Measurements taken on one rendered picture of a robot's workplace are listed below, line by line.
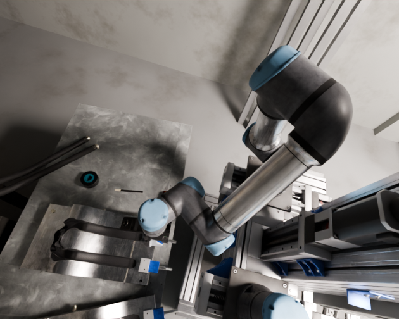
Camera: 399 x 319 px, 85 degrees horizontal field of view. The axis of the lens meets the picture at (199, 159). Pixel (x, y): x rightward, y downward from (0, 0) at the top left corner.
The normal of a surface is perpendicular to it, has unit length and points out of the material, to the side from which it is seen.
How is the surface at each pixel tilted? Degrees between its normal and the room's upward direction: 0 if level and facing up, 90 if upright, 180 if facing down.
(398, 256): 90
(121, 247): 3
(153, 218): 0
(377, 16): 90
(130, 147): 0
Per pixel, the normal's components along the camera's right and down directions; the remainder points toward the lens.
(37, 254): 0.15, -0.46
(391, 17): -0.24, 0.84
